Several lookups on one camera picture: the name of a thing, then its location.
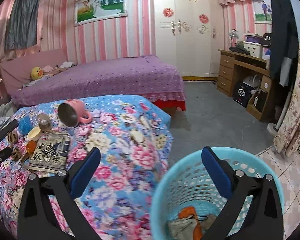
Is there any brown cardboard tray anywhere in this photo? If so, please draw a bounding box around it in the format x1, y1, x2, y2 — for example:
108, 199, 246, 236
20, 153, 33, 165

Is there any small framed couple photo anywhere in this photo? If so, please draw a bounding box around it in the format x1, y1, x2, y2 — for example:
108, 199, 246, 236
253, 0, 272, 24

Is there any black hanging jacket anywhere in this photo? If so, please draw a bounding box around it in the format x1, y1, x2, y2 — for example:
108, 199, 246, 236
269, 0, 299, 87

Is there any desk lamp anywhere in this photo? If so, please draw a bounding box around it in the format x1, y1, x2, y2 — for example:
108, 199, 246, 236
228, 28, 239, 48

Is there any white wardrobe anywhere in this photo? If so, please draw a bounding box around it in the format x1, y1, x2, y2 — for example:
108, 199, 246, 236
153, 0, 225, 79

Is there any grey window curtain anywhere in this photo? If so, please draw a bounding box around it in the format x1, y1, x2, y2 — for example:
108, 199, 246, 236
5, 0, 40, 50

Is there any wooden desk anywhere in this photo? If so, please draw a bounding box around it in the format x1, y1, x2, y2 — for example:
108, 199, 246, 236
217, 50, 274, 121

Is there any pink bed headboard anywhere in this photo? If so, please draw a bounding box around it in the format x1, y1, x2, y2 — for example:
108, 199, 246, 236
0, 49, 67, 95

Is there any snack package with Chinese text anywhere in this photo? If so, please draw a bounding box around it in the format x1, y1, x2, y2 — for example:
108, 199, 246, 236
29, 132, 70, 173

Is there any floral curtain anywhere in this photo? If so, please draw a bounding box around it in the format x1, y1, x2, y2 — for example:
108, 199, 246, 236
273, 45, 300, 157

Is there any grey face mask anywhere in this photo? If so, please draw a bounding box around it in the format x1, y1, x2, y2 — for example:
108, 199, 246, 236
167, 214, 217, 239

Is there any small orange peel piece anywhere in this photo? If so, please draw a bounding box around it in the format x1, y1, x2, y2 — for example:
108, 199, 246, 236
178, 206, 203, 239

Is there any purple dotted bed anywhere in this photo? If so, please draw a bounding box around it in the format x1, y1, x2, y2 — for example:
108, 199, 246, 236
11, 55, 186, 111

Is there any yellow duck plush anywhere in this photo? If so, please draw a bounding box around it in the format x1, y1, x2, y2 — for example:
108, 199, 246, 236
31, 67, 44, 81

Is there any black box under desk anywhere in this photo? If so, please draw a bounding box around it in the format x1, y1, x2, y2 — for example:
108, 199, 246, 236
233, 82, 253, 108

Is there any cream round plastic lid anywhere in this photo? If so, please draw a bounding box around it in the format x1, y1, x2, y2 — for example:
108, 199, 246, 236
27, 126, 43, 142

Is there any white standing fan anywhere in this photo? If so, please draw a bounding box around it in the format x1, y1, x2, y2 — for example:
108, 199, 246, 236
267, 89, 292, 136

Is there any floral bed cover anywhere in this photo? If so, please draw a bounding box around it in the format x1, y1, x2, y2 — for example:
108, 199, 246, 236
13, 95, 173, 239

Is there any small crumpled brown paper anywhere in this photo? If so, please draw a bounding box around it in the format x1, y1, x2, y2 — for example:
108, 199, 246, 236
7, 130, 19, 147

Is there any blue crumpled plastic bag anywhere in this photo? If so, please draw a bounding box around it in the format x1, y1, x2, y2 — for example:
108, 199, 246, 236
18, 116, 33, 135

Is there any white storage box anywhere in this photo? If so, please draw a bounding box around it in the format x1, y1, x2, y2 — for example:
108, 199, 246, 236
242, 41, 263, 58

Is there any pink metal mug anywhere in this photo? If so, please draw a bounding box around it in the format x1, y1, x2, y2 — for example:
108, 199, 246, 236
57, 99, 93, 128

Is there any black glasses case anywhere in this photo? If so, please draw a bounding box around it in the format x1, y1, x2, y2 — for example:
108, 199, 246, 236
0, 119, 19, 142

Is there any light blue plastic basket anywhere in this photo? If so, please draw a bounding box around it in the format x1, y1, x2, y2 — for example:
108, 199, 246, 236
150, 147, 285, 239

